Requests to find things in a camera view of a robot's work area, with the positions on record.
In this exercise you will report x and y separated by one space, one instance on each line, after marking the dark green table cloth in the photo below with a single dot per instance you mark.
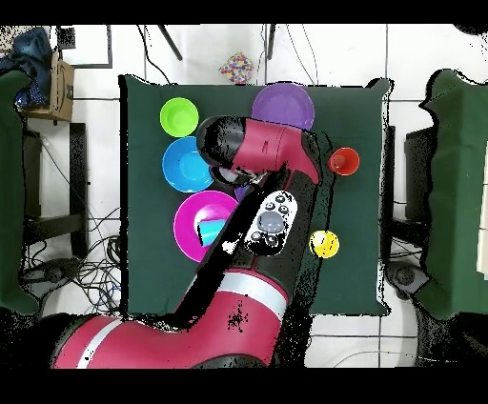
152 266

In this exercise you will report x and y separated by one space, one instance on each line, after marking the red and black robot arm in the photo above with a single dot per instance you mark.
267 148

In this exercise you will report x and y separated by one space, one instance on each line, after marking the orange cup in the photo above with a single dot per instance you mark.
345 162

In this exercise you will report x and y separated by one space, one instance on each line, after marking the blue cloth bundle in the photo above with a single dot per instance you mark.
30 49

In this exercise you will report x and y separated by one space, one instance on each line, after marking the cardboard box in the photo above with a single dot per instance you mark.
63 91

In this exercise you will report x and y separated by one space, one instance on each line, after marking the colourful patterned box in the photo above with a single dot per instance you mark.
236 68

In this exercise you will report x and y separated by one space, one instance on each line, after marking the black floor frame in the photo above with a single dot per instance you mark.
109 45

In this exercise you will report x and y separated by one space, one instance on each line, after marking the yellow cup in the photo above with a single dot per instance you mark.
324 244

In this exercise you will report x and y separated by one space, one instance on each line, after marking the green cloth side table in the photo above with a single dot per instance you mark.
11 190
457 190

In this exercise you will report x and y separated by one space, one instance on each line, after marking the black pedestal leg with caster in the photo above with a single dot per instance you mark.
53 270
406 276

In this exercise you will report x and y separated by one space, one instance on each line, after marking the purple bowl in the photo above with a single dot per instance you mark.
242 193
284 106

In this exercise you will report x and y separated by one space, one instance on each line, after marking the blue cup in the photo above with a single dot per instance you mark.
209 228

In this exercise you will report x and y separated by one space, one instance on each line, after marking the black tripod leg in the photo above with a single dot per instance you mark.
271 42
170 42

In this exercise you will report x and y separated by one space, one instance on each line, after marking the black stool frame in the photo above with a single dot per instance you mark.
78 171

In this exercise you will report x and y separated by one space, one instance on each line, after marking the green bowl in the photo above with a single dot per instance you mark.
179 117

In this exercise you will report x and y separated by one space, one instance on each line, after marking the large blue bowl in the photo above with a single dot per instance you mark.
181 167

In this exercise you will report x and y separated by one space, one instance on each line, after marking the pink bowl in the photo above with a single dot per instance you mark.
187 228

